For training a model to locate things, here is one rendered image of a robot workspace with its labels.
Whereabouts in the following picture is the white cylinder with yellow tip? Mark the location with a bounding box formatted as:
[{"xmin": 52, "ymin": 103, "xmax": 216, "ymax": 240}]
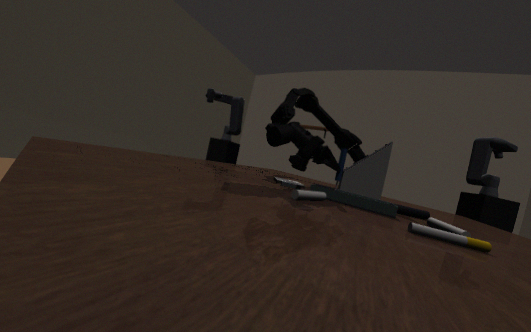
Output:
[{"xmin": 408, "ymin": 222, "xmax": 492, "ymax": 253}]

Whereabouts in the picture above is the keyboard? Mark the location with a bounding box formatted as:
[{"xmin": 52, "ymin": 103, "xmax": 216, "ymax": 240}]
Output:
[{"xmin": 309, "ymin": 184, "xmax": 398, "ymax": 219}]

